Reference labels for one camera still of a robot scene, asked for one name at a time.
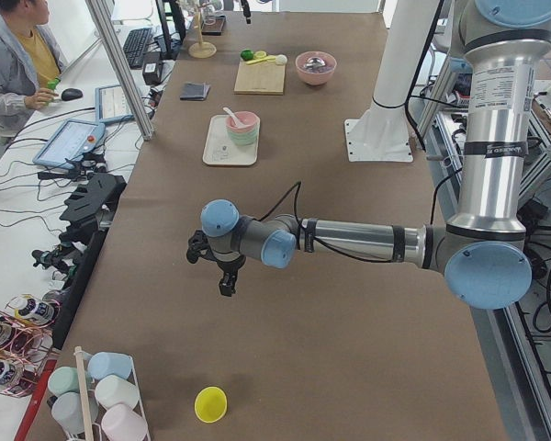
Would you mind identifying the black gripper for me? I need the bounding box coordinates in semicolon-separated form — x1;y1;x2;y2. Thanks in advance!
186;230;246;297

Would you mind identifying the small pink bowl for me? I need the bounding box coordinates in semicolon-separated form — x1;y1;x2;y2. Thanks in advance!
225;111;260;133

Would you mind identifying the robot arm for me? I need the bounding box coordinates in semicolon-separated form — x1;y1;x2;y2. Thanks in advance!
186;1;551;310

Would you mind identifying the large pink bowl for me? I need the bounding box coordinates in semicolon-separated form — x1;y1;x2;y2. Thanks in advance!
295;51;337;85

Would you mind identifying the green lime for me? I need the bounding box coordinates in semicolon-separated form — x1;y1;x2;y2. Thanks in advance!
240;49;254;62

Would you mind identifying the yellow plastic knife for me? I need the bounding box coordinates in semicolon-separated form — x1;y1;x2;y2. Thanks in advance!
245;55;276;65

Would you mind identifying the wooden cup tree stand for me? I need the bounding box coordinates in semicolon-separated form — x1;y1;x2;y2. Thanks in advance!
188;1;217;59

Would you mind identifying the bamboo cutting board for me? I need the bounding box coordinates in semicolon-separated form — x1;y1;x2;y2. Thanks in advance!
233;62;286;96

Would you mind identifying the metal ice scoop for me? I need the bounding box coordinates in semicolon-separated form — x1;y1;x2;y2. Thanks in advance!
303;56;327;73

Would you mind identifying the grey folded cloth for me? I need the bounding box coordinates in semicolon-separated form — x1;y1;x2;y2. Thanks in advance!
180;82;209;101

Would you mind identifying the black keyboard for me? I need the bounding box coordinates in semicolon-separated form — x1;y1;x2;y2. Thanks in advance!
122;28;152;69

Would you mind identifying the yellow plastic cup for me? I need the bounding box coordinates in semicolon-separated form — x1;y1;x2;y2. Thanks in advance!
194;386;228;424

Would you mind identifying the cream rabbit tray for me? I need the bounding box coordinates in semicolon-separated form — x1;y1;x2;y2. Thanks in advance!
202;115;259;166

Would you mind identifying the blue plastic cup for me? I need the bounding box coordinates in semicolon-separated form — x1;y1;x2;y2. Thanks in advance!
87;352;132;380

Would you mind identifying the white plastic cup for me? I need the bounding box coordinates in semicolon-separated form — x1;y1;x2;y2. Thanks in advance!
95;375;140;409

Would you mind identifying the blue teach pendant far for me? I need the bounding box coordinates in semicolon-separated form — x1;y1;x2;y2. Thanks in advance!
95;85;134;125

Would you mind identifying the blue teach pendant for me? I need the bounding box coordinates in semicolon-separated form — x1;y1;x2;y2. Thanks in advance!
32;119;106;169
95;85;134;125

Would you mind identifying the pink plastic cup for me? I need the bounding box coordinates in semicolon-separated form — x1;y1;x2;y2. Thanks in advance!
101;403;148;441

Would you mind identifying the green plastic cup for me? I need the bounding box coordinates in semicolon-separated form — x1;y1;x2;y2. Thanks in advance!
47;367;80;397

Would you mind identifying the black computer mouse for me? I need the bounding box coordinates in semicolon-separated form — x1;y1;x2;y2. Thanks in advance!
61;87;84;102

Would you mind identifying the blue teach pendant near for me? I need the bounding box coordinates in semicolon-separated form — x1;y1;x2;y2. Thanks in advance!
32;119;106;169

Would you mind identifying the person in white coat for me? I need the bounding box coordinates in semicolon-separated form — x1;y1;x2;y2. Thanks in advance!
0;0;67;136

